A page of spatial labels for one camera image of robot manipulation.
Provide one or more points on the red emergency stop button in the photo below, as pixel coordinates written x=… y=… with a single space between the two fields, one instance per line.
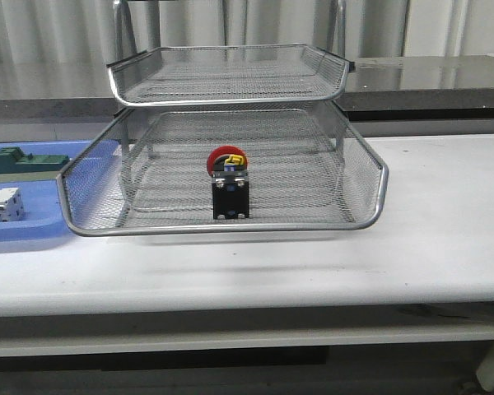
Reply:
x=230 y=193

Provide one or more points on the blue plastic tray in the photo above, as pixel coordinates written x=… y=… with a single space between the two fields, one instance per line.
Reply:
x=33 y=222

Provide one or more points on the green terminal block module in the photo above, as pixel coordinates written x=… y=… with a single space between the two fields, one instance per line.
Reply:
x=18 y=166

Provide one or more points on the white circuit breaker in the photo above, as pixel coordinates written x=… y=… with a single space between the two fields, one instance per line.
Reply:
x=11 y=205

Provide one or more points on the grey stone counter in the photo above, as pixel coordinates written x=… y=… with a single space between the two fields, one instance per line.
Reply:
x=402 y=88

